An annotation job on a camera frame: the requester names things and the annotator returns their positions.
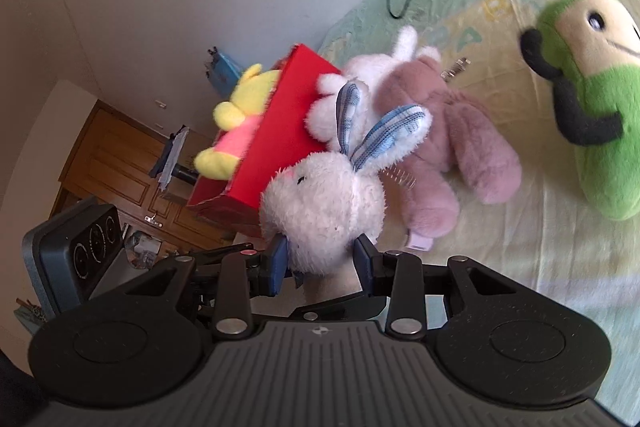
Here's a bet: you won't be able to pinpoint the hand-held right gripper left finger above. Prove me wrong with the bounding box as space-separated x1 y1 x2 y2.
122 238 292 342

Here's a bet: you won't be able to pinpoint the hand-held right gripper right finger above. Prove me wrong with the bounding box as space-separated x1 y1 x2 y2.
352 234 520 341

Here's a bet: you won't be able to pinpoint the white plush rabbit blue ears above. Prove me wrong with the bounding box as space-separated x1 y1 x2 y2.
259 26 434 279

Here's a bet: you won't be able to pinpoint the red cardboard box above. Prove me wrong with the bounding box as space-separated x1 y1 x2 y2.
186 43 347 239

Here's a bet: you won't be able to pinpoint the pink plush bear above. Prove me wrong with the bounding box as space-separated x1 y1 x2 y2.
374 48 524 254

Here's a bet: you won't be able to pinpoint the yellow plush toy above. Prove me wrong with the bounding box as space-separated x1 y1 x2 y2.
194 63 282 180

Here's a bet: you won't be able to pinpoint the grey cloth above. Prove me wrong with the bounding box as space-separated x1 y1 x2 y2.
148 125 191 194

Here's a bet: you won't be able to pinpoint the printed green yellow bedsheet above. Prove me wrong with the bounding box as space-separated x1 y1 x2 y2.
300 0 640 358

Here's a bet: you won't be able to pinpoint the wooden door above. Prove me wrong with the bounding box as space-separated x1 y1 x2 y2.
59 101 236 254

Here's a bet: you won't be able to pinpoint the blue plastic bag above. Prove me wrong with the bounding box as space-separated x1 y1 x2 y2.
204 47 247 100

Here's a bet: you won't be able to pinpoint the dark speaker box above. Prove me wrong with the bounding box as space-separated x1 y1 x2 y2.
22 196 126 324

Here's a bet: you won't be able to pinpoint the silver metal clip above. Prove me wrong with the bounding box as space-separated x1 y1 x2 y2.
442 58 472 81

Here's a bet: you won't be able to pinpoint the green plush toy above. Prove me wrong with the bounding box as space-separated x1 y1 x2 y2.
519 0 640 223

